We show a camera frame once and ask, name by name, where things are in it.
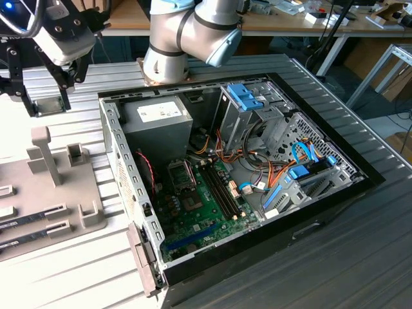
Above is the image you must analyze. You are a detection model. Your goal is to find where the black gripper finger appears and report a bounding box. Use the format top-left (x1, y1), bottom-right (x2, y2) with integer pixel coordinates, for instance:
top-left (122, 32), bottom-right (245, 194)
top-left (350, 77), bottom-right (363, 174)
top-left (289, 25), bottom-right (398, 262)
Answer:
top-left (35, 47), bottom-right (89, 112)
top-left (0, 46), bottom-right (38, 117)

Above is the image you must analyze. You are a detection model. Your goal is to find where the silver CPU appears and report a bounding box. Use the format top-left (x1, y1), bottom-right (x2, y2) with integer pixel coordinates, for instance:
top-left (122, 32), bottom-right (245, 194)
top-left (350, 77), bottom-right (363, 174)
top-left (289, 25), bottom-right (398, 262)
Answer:
top-left (33, 96), bottom-right (65, 117)

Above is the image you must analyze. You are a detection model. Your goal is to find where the CPU socket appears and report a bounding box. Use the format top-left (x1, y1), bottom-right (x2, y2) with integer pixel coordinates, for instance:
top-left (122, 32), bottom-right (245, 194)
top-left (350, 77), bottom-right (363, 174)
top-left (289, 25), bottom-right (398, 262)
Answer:
top-left (178, 189), bottom-right (206, 214)

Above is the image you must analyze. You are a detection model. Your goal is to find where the wooden desk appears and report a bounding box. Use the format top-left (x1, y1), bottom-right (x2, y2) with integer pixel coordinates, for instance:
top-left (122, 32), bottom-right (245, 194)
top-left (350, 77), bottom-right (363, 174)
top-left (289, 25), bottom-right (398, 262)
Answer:
top-left (96, 0), bottom-right (412, 38)

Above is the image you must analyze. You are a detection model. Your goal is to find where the grey power supply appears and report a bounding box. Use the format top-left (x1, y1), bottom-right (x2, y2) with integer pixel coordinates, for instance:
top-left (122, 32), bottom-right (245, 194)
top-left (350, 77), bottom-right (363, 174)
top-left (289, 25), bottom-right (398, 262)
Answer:
top-left (120, 95), bottom-right (194, 157)

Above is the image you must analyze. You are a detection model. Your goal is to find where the grey parts rack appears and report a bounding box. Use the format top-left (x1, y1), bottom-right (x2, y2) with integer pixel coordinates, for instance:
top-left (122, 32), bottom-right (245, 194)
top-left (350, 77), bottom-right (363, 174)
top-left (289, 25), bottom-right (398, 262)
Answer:
top-left (0, 126), bottom-right (109, 261)

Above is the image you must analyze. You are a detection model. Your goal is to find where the dark RAM stick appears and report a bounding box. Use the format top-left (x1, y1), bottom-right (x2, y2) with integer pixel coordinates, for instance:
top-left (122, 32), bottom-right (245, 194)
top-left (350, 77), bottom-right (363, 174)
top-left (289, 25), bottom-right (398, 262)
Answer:
top-left (0, 227), bottom-right (70, 250)
top-left (0, 211), bottom-right (67, 230)

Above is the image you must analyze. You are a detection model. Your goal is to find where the metal socket cover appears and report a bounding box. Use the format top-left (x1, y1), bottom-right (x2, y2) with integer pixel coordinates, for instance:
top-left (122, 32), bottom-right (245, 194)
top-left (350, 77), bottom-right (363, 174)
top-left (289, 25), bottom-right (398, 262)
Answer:
top-left (166, 160), bottom-right (197, 191)

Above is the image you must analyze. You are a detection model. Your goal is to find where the black RAM slot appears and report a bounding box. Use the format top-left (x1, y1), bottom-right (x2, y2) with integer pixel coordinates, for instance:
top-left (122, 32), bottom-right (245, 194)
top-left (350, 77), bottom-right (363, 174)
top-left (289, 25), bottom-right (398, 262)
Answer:
top-left (200, 165), bottom-right (238, 221)
top-left (207, 164), bottom-right (244, 218)

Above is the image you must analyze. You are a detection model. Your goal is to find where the green motherboard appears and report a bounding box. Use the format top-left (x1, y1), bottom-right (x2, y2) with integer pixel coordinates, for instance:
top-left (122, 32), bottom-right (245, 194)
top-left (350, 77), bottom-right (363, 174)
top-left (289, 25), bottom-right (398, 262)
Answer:
top-left (154, 156), bottom-right (263, 263)

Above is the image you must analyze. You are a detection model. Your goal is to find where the blue expansion slot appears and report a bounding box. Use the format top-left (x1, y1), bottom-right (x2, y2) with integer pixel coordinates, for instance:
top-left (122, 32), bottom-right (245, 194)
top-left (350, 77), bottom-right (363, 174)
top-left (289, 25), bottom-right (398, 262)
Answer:
top-left (165, 224), bottom-right (217, 251)

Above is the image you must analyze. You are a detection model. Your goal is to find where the blue retention lever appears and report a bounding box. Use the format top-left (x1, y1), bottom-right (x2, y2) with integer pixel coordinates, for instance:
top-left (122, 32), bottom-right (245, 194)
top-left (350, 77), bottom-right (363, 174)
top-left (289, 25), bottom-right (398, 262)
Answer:
top-left (262, 182), bottom-right (283, 211)

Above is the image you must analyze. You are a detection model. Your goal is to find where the hard disk in blue carrier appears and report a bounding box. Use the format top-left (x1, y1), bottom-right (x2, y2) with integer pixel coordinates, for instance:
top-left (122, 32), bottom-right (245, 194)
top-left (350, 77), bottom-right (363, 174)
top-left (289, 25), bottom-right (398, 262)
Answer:
top-left (288, 158), bottom-right (332, 181)

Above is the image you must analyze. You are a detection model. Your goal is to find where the small white box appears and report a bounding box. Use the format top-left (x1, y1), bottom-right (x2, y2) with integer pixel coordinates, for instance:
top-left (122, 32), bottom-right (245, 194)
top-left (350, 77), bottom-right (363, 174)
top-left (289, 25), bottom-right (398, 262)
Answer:
top-left (304, 12), bottom-right (350, 27)

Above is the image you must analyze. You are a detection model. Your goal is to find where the black PC case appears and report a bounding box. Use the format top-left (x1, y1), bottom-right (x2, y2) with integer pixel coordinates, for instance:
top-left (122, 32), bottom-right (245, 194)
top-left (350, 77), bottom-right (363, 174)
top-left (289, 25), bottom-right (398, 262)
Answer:
top-left (96, 72), bottom-right (387, 309)

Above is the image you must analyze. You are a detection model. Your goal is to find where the black stand pole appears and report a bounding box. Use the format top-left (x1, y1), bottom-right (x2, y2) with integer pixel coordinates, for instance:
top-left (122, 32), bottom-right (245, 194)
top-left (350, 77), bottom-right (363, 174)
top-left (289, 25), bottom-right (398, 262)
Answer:
top-left (305, 0), bottom-right (355, 77)

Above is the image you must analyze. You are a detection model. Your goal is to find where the open cardboard box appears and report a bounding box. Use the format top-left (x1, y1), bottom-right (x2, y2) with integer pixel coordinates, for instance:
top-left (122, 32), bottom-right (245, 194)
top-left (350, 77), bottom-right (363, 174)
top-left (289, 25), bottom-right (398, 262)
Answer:
top-left (375, 0), bottom-right (412, 26)

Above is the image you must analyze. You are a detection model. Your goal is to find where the flat cardboard piece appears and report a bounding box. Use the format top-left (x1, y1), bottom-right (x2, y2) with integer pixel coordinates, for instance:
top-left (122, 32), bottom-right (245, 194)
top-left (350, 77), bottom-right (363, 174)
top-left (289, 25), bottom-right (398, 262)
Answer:
top-left (384, 131), bottom-right (412, 154)

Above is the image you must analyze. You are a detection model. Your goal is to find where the black camera cable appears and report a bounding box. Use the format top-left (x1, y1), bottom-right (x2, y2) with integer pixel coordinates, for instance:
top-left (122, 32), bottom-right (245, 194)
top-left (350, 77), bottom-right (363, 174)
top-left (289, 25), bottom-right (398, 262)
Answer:
top-left (0, 0), bottom-right (46, 37)

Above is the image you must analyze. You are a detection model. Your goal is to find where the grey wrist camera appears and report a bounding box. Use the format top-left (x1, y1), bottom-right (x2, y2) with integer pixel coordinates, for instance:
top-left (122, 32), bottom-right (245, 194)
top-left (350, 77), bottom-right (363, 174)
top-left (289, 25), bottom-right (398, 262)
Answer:
top-left (32, 5), bottom-right (97, 66)

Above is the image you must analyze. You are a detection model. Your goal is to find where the black camera bracket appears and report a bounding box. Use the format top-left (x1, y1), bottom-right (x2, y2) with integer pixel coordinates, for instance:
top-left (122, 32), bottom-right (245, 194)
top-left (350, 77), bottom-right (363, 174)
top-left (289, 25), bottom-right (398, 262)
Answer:
top-left (80, 6), bottom-right (112, 36)

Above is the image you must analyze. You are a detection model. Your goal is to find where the black fan with red wire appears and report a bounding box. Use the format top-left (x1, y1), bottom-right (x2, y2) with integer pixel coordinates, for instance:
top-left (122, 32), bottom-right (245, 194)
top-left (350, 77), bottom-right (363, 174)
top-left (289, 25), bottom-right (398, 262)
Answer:
top-left (135, 148), bottom-right (161, 196)

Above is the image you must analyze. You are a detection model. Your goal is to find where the locking lever wire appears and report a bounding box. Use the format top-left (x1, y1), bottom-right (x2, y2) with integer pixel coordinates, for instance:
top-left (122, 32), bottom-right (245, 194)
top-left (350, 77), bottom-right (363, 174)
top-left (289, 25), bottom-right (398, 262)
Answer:
top-left (186, 160), bottom-right (198, 188)

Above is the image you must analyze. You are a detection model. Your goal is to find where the red yellow wire bundle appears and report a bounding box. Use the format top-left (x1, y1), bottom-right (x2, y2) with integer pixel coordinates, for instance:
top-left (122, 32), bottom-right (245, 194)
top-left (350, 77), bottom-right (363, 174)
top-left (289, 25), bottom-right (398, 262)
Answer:
top-left (192, 130), bottom-right (247, 164)

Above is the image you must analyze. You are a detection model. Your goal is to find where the blue drive bracket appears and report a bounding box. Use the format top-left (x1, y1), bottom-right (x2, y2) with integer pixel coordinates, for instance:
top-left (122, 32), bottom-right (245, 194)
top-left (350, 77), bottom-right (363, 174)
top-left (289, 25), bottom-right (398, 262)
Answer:
top-left (226, 82), bottom-right (272, 112)

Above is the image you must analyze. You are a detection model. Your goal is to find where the black wire bundle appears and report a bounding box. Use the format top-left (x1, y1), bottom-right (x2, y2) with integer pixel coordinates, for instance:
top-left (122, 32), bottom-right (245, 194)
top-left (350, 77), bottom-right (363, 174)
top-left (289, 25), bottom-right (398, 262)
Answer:
top-left (241, 124), bottom-right (270, 170)

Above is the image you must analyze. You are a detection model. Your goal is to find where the white wire connector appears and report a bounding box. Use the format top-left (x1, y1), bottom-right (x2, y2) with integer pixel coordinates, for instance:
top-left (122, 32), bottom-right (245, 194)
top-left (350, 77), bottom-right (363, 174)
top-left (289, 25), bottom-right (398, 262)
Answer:
top-left (239, 183), bottom-right (268, 196)

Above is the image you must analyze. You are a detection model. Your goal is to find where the orange wire bundle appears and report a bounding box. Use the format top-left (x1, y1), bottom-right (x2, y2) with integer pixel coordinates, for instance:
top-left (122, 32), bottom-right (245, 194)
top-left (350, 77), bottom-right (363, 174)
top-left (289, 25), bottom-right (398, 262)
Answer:
top-left (266, 159), bottom-right (299, 189)

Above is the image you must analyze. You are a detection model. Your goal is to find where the blue flat wire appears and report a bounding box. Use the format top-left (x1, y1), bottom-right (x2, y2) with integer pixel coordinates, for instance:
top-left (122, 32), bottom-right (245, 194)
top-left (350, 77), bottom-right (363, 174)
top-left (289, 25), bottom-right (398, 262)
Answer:
top-left (290, 140), bottom-right (320, 164)

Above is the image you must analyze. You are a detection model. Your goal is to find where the aluminium profile frame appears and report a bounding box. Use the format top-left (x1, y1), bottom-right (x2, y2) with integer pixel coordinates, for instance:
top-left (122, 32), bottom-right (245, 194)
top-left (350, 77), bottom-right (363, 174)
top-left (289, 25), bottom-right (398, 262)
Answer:
top-left (346, 43), bottom-right (412, 110)

